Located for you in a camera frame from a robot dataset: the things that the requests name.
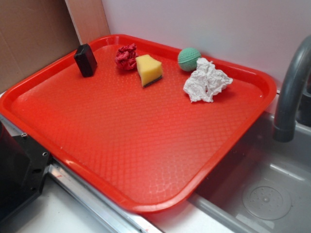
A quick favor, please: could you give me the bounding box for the red plastic tray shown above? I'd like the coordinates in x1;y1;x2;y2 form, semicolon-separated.
0;35;276;213

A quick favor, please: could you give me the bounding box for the crumpled white paper towel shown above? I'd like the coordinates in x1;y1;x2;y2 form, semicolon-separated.
183;58;233;103

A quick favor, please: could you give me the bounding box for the green dimpled ball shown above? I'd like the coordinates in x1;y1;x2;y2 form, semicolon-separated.
178;48;201;72

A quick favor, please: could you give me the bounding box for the grey plastic sink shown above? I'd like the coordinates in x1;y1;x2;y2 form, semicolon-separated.
189;113;311;233

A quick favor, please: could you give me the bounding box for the yellow sponge wedge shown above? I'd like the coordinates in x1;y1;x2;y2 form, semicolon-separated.
136;54;163;87

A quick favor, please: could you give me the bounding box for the grey faucet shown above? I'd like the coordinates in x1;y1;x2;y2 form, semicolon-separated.
273;36;311;142

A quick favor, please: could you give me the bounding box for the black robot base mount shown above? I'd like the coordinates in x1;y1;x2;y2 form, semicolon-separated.
0;124;52;223

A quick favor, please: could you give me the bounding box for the crumpled red cloth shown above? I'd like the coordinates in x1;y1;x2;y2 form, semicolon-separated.
115;43;138;71

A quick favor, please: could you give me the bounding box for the black box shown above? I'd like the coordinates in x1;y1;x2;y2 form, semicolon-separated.
74;44;97;77

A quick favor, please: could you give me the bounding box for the brown cardboard panel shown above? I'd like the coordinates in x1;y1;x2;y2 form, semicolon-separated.
0;0;79;92

